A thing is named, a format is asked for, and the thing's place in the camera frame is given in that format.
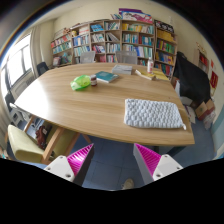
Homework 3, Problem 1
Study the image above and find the yellow-green wooden armchair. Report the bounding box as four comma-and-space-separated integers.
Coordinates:
8, 122, 91, 164

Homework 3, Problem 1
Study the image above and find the white pink gripper right finger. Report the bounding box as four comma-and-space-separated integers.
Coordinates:
133, 143, 182, 185

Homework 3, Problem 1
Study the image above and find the grey white woven towel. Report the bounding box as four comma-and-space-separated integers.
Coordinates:
124, 99, 186, 129

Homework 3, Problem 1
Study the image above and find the black office chair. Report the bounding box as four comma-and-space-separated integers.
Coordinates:
37, 62, 49, 76

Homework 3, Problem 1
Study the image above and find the shoe on floor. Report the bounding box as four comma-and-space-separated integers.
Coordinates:
121, 178, 134, 190

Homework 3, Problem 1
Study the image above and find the green plastic bag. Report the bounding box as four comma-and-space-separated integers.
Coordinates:
70, 75, 91, 90

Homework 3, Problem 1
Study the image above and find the grey mesh chair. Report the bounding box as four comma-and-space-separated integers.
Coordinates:
80, 51, 95, 64
115, 50, 137, 64

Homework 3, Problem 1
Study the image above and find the grey mesh chair left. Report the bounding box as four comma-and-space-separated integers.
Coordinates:
80, 51, 95, 64

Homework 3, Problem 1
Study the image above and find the small dark jar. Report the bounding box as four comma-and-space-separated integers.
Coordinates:
90, 75, 97, 86

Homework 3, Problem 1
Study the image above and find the teal book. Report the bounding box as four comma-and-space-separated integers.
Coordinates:
96, 71, 118, 83

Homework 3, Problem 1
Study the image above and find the wooden bookshelf with books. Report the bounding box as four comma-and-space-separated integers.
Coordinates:
51, 19, 177, 78

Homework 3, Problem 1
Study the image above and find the white bottle red label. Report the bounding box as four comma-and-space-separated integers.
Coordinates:
147, 57, 154, 74

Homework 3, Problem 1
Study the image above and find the window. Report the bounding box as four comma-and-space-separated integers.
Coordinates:
0, 34, 34, 88

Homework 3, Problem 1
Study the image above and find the white pink gripper left finger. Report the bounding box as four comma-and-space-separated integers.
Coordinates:
45, 144, 94, 186

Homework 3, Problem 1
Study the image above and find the grey mesh chair right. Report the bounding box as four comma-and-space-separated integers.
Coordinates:
115, 50, 137, 64

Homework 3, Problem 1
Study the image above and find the cardboard box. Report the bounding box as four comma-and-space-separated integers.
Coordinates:
195, 99, 215, 120

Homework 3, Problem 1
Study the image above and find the grey book stack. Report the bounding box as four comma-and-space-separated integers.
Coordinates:
112, 64, 132, 75

